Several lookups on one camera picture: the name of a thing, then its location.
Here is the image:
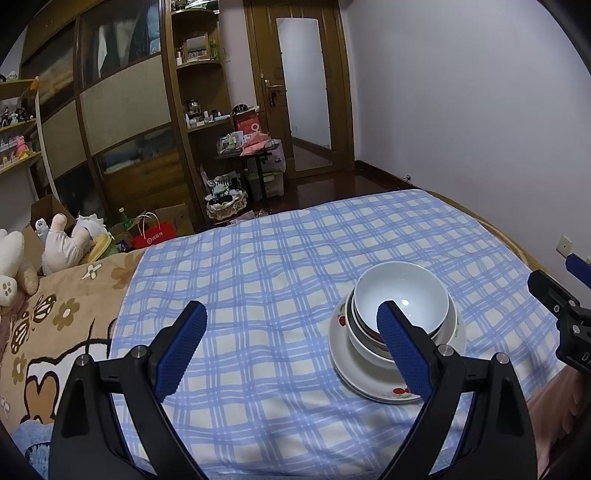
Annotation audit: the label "wooden wall shelf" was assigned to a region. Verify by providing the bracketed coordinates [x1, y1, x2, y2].
[0, 78, 42, 174]

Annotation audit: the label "cream plush toy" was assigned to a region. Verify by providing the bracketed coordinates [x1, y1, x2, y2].
[41, 212, 95, 277]

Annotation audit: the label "wooden corner shelf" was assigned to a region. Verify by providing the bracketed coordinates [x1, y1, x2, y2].
[170, 7, 234, 232]

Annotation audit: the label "blue grey cloth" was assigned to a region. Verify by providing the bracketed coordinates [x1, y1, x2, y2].
[11, 421, 55, 480]

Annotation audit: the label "pile of small boxes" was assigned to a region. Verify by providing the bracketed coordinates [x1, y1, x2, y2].
[217, 131, 245, 155]

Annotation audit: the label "red gift bag white handles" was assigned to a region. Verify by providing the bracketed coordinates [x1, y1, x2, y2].
[131, 213, 178, 251]

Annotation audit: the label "large cherry plate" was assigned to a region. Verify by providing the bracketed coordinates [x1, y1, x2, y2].
[328, 295, 468, 405]

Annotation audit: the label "row of small figurines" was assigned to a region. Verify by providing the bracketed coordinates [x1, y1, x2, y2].
[0, 104, 35, 127]

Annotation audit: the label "white leaning pole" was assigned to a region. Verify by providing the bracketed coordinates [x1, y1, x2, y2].
[33, 76, 60, 206]

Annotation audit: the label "row of cosmetic jars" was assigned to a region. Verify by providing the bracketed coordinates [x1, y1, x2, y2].
[185, 99, 232, 127]

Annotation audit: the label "red shopping bag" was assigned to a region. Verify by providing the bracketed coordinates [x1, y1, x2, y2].
[232, 108, 262, 139]

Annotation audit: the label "plain white bowl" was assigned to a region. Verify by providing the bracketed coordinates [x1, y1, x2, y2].
[353, 261, 451, 339]

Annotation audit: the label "pink plastic bag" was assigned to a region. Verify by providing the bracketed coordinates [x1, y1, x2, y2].
[240, 131, 273, 155]

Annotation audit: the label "black side table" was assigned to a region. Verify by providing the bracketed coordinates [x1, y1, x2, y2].
[215, 147, 282, 201]

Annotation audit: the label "wicker basket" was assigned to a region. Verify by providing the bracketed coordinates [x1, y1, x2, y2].
[205, 191, 250, 220]

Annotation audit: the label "wooden door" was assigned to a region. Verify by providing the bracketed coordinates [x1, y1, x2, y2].
[244, 0, 355, 178]

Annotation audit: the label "pile of rolled socks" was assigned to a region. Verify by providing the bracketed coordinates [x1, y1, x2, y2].
[205, 173, 245, 204]

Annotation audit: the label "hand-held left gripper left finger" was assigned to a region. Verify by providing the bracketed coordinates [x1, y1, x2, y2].
[48, 300, 208, 480]

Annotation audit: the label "cardboard box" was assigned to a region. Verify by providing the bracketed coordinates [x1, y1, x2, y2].
[30, 194, 77, 232]
[154, 203, 197, 237]

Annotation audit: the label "pink printed pouch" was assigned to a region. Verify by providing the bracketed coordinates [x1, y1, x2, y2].
[231, 209, 282, 224]

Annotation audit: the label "white bowl printed inside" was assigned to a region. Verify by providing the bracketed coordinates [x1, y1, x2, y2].
[346, 295, 459, 371]

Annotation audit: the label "clear plastic storage box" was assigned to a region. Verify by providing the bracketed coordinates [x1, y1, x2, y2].
[245, 138, 287, 200]

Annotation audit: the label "white haired plush doll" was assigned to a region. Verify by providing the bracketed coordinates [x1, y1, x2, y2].
[76, 211, 115, 266]

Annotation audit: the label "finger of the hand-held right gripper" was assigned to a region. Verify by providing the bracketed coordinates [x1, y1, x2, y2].
[564, 253, 591, 291]
[527, 270, 581, 324]

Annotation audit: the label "wooden photo frame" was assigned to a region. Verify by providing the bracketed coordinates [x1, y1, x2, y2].
[184, 31, 209, 61]

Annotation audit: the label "medium cherry plate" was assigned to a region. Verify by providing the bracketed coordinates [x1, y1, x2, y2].
[344, 300, 458, 387]

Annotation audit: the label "blue plaid cloth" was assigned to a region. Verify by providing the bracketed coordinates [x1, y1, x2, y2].
[110, 188, 571, 480]

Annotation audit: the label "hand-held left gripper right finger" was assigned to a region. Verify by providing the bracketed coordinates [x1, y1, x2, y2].
[376, 300, 539, 480]

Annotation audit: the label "white plush bear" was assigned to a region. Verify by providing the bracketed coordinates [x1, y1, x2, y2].
[0, 228, 41, 309]

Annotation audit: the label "wooden wardrobe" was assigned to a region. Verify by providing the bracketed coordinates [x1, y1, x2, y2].
[21, 0, 185, 241]

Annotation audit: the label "small cherry plate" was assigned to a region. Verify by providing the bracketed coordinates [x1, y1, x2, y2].
[350, 305, 446, 376]

